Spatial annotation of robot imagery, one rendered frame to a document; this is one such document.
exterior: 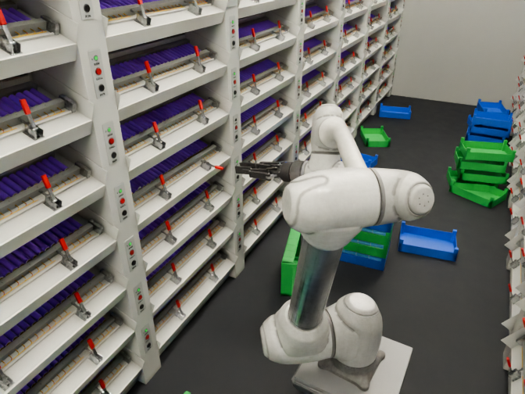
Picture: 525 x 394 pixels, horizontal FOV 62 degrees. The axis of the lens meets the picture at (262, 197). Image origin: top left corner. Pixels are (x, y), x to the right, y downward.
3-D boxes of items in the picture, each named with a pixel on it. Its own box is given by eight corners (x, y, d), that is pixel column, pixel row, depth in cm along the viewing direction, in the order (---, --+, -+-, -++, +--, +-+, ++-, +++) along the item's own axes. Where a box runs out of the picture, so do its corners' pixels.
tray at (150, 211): (228, 164, 192) (233, 147, 187) (135, 234, 145) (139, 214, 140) (191, 141, 196) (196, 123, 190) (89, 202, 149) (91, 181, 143)
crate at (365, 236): (393, 226, 237) (395, 213, 233) (387, 246, 221) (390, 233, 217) (338, 214, 247) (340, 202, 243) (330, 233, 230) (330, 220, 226)
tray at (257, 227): (288, 205, 276) (296, 189, 267) (241, 259, 229) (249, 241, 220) (261, 188, 279) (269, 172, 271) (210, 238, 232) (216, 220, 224)
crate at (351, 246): (391, 238, 241) (393, 226, 237) (385, 259, 224) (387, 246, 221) (337, 226, 251) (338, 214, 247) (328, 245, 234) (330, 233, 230)
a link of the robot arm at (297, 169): (313, 179, 162) (298, 178, 165) (312, 156, 158) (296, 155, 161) (304, 190, 155) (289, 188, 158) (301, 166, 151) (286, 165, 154)
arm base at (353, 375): (390, 348, 156) (392, 336, 153) (366, 392, 140) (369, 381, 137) (343, 326, 165) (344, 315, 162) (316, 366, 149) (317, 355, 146)
